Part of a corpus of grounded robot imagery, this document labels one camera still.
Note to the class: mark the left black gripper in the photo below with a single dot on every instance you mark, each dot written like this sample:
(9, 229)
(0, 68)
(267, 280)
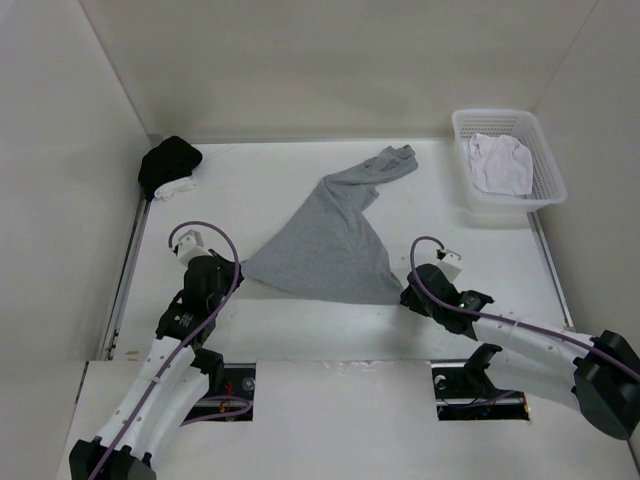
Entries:
(226, 266)

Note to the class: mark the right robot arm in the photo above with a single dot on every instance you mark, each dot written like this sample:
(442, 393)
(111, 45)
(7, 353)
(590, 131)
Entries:
(597, 376)

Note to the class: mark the pale pink tank top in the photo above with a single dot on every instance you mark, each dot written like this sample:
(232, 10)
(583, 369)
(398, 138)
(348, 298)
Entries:
(500, 165)

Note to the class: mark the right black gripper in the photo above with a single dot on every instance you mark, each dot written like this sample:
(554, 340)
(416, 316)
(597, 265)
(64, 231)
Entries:
(408, 298)

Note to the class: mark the white plastic basket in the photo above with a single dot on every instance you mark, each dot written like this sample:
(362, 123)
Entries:
(547, 184)

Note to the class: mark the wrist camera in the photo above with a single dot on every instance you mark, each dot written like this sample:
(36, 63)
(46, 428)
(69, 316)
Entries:
(190, 245)
(450, 263)

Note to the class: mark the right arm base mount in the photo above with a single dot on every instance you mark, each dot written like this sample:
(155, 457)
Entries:
(463, 391)

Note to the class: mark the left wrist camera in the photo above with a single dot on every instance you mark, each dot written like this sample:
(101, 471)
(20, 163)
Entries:
(190, 245)

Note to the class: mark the white folded tank top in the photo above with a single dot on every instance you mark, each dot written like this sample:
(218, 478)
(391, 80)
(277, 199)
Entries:
(172, 188)

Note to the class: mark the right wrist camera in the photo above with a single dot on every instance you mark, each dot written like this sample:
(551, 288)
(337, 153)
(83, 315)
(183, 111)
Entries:
(450, 263)

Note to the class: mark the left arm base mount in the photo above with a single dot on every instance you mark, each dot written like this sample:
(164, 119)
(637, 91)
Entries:
(232, 392)

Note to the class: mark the black folded tank top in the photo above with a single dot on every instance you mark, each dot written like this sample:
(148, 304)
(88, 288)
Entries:
(173, 159)

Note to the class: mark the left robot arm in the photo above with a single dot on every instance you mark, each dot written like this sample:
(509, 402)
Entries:
(177, 372)

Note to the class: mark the grey tank top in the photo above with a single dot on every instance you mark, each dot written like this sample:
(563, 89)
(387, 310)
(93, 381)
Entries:
(328, 250)

